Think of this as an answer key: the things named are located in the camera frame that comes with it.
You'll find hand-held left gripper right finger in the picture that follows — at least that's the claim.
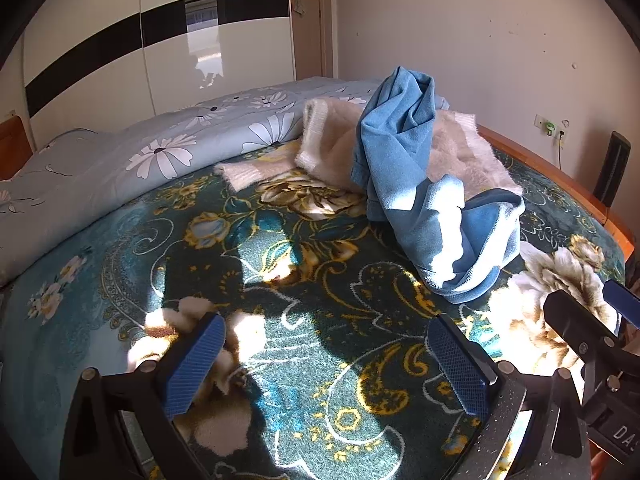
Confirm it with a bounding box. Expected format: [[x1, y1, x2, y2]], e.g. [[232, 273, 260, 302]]
[[427, 312, 591, 480]]

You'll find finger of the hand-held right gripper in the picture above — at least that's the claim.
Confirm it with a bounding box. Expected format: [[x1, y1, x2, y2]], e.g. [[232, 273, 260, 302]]
[[602, 279, 640, 332], [543, 289, 621, 362]]

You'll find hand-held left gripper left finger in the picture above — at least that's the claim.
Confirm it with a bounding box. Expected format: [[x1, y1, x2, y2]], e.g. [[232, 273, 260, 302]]
[[60, 312, 228, 480]]

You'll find blue sweater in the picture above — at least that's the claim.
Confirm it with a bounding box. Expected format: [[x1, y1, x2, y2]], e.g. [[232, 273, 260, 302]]
[[350, 66, 526, 306]]

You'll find teal floral blanket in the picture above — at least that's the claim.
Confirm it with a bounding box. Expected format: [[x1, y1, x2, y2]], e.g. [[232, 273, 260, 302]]
[[0, 145, 628, 480]]

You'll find grey daisy print duvet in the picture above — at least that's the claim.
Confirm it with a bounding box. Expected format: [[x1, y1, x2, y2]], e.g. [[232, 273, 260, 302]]
[[0, 76, 451, 288]]

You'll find white fuzzy sweater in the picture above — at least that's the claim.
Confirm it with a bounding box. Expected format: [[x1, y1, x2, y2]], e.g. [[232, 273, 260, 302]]
[[217, 97, 523, 197]]

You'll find wooden headboard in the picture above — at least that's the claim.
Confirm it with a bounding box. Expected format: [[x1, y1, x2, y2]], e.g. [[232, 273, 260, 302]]
[[0, 115, 37, 181]]

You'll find white wardrobe with black stripe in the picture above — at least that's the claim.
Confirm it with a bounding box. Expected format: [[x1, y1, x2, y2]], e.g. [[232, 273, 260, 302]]
[[20, 0, 296, 151]]

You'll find beige door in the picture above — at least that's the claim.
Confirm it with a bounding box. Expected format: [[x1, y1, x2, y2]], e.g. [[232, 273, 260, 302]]
[[289, 0, 334, 81]]

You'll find wooden bed side rail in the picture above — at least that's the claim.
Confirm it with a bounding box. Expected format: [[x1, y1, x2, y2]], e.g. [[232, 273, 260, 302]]
[[475, 122, 637, 261]]

